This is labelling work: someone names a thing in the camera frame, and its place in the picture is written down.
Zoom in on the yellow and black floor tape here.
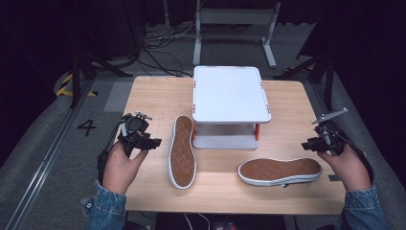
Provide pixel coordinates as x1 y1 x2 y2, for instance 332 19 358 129
56 73 99 98

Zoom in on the black tripod stand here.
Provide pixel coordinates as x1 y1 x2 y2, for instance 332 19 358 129
69 47 134 109
272 52 337 112

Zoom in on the black canvas sneaker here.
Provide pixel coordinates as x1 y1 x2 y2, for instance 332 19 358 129
168 114 197 190
237 157 324 188

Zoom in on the bundle of black floor cables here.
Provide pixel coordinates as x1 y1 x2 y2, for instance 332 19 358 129
137 23 199 79

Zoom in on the thin white cable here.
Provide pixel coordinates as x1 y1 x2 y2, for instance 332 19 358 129
183 213 212 230

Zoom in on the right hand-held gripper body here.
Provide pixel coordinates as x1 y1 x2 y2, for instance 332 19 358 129
311 107 349 157

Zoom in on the white metal stand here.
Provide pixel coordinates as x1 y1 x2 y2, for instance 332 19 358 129
192 0 282 70

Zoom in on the person's right hand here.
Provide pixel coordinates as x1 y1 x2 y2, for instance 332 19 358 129
317 145 372 193

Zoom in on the person's left hand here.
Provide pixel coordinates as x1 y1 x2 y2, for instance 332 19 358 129
101 142 149 196

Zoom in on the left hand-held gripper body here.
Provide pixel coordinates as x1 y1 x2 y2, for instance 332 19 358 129
117 109 154 158

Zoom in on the white two-tier shoe rack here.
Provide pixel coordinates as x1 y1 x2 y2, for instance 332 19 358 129
191 65 273 151

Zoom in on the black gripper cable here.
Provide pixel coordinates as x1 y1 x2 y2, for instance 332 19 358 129
97 123 128 186
336 128 375 186

